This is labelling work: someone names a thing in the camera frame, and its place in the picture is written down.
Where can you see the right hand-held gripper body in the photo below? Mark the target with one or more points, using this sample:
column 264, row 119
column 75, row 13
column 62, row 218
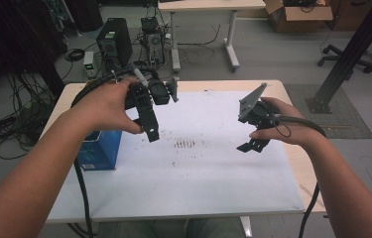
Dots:
column 251, row 105

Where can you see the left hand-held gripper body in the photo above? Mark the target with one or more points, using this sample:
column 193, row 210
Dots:
column 158, row 91

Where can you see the blue cardboard box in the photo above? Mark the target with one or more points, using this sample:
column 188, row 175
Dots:
column 102, row 150

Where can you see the person's right hand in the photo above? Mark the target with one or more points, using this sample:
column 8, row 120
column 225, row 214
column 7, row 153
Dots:
column 292, row 130

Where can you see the person's left hand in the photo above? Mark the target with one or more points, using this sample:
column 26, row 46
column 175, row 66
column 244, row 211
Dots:
column 104, row 105

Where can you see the open computer case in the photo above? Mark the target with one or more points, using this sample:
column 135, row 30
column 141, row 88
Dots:
column 153, row 43

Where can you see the white table mat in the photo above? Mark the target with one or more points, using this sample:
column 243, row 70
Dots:
column 200, row 178

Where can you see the black computer tower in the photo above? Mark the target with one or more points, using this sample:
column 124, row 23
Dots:
column 115, row 39

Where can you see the small white power supply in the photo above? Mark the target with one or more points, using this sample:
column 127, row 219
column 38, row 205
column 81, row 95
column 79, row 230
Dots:
column 89, row 64

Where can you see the white table leg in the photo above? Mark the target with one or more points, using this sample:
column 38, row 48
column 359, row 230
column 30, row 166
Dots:
column 246, row 227

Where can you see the grey floor mat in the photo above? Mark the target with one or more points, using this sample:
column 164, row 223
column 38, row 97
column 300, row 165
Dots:
column 348, row 122

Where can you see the wooden table white legs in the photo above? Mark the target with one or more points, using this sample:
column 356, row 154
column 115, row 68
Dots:
column 206, row 5

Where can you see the black office chair base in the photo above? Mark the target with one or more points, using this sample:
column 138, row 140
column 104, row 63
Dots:
column 342, row 56

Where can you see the open brown cardboard box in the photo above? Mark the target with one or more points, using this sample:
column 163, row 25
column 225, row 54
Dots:
column 302, row 15

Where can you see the black metal stand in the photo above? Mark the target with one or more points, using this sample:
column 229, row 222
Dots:
column 355, row 46

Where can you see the black curtain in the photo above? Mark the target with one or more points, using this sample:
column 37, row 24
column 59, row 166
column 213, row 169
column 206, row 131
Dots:
column 15, row 33

